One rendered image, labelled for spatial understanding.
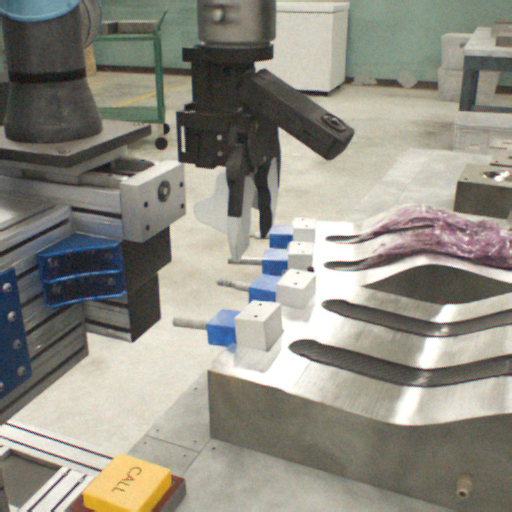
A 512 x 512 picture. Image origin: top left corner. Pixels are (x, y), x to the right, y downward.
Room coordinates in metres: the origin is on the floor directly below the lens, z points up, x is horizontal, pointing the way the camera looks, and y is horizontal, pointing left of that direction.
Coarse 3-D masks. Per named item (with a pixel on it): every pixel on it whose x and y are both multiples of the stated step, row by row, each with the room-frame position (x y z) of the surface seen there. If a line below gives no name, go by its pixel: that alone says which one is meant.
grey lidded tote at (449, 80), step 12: (444, 72) 6.92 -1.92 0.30; (456, 72) 6.88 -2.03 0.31; (480, 72) 6.78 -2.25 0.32; (492, 72) 6.73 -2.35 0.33; (444, 84) 6.94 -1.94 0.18; (456, 84) 6.89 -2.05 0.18; (480, 84) 6.79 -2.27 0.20; (492, 84) 6.75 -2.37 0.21; (444, 96) 6.94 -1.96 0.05; (456, 96) 6.90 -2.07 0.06; (480, 96) 6.80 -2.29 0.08; (492, 96) 6.80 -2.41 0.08
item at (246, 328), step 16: (256, 304) 0.67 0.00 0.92; (272, 304) 0.66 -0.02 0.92; (176, 320) 0.69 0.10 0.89; (192, 320) 0.68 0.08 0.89; (208, 320) 0.66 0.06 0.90; (224, 320) 0.66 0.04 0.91; (240, 320) 0.63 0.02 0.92; (256, 320) 0.62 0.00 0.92; (272, 320) 0.64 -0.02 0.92; (208, 336) 0.65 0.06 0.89; (224, 336) 0.64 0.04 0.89; (240, 336) 0.63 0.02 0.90; (256, 336) 0.62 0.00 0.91; (272, 336) 0.63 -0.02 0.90
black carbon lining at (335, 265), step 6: (336, 234) 1.05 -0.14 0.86; (360, 234) 1.04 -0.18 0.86; (330, 240) 1.03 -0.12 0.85; (336, 240) 1.03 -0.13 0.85; (342, 240) 1.03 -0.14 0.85; (348, 240) 1.03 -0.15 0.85; (354, 240) 1.03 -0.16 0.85; (360, 240) 1.03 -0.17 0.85; (366, 240) 1.01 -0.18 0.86; (366, 258) 0.93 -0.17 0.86; (324, 264) 0.93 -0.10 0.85; (330, 264) 0.93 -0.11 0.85; (336, 264) 0.93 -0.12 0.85; (342, 264) 0.93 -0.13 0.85; (348, 264) 0.93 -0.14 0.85; (354, 264) 0.93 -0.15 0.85; (336, 270) 0.91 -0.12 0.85; (342, 270) 0.91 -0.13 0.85; (348, 270) 0.91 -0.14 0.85; (354, 270) 0.90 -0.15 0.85
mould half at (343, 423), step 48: (336, 288) 0.77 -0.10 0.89; (288, 336) 0.65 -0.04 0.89; (336, 336) 0.65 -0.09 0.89; (384, 336) 0.66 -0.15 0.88; (480, 336) 0.62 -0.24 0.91; (240, 384) 0.57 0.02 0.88; (288, 384) 0.56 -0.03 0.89; (336, 384) 0.56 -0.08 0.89; (384, 384) 0.56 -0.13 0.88; (480, 384) 0.52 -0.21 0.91; (240, 432) 0.57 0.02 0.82; (288, 432) 0.54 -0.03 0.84; (336, 432) 0.52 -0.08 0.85; (384, 432) 0.50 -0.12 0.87; (432, 432) 0.49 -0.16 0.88; (480, 432) 0.47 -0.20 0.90; (384, 480) 0.50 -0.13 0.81; (432, 480) 0.48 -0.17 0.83; (480, 480) 0.47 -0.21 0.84
